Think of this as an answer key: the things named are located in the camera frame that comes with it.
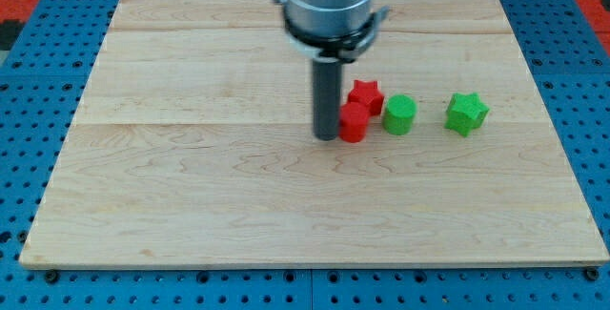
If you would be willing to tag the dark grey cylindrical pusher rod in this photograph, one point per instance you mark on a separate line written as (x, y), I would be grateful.
(327, 84)

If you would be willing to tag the red star block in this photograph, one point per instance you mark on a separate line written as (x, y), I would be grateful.
(367, 94)

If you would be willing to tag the red cylinder block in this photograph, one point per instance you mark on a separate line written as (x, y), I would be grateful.
(353, 122)

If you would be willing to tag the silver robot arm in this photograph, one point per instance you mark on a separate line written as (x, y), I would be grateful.
(331, 33)

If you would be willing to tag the green star block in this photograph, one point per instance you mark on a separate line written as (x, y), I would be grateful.
(465, 113)

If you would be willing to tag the green cylinder block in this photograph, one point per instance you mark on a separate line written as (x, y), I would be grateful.
(399, 114)

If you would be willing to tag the light wooden board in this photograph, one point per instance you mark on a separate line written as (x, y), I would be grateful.
(192, 148)

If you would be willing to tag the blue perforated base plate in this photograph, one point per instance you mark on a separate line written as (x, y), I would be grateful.
(41, 83)

